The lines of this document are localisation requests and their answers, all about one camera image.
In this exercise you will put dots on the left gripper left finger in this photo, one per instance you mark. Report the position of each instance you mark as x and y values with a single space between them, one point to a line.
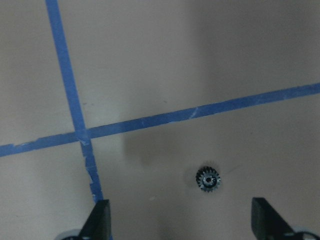
98 224

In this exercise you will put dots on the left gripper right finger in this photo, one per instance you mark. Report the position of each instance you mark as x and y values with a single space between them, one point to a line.
266 223

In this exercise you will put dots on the black bearing gear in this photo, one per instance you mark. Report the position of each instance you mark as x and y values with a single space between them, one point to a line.
208 179

